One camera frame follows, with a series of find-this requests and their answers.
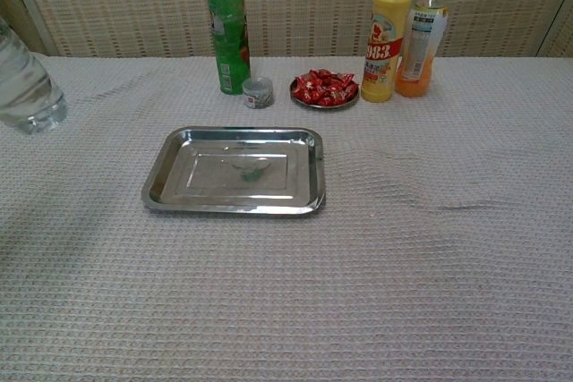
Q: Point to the transparent plastic water bottle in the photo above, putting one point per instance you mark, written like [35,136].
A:
[28,87]

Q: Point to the rectangular metal tray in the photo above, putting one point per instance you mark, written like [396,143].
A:
[235,172]

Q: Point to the yellow detergent bottle green cap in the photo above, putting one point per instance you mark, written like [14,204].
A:
[385,46]

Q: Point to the orange drink bottle black cap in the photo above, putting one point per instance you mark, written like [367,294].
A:
[421,42]

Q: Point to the round metal dish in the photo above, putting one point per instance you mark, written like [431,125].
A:
[324,104]

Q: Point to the small clear round container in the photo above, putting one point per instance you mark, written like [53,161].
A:
[258,93]

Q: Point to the bowl of red candies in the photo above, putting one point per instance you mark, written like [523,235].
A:
[326,87]

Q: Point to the white woven tablecloth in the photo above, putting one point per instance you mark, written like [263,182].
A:
[286,265]

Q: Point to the green chips can red lid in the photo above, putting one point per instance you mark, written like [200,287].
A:
[229,37]

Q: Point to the woven folding screen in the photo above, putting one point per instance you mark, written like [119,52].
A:
[313,2]

